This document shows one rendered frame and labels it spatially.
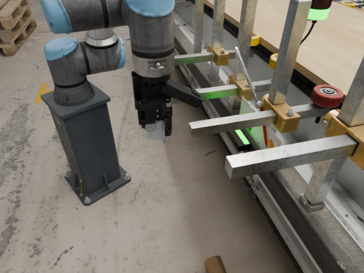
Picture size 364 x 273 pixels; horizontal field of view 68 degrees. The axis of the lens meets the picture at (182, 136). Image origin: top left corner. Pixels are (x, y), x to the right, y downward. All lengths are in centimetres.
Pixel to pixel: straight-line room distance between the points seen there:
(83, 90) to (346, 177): 113
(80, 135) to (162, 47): 96
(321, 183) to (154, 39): 50
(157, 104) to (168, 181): 115
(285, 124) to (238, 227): 88
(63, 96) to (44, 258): 79
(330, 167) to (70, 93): 110
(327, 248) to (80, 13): 74
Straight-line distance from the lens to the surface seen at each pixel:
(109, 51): 131
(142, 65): 57
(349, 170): 98
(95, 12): 63
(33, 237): 169
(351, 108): 62
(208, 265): 137
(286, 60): 78
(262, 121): 79
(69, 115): 135
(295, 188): 84
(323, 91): 88
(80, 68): 133
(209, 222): 156
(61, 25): 64
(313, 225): 77
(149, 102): 62
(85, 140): 147
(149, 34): 55
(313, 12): 76
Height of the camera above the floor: 129
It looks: 39 degrees down
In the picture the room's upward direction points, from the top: straight up
